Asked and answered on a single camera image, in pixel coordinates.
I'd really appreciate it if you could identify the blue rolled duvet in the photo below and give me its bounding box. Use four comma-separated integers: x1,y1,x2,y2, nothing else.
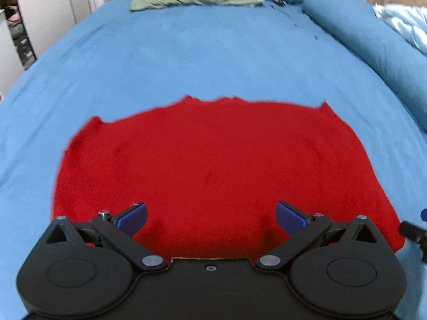
303,0,426,128

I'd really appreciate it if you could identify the red knit garment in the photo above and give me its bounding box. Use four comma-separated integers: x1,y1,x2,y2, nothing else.
53,97,404,259

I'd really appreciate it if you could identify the blue bed sheet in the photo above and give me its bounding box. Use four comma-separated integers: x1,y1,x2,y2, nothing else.
1,0,426,319

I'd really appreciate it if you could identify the white wardrobe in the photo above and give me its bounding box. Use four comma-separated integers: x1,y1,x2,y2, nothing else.
0,0,104,98

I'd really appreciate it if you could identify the light blue striped blanket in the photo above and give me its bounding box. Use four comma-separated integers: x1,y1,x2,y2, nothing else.
373,4,427,56

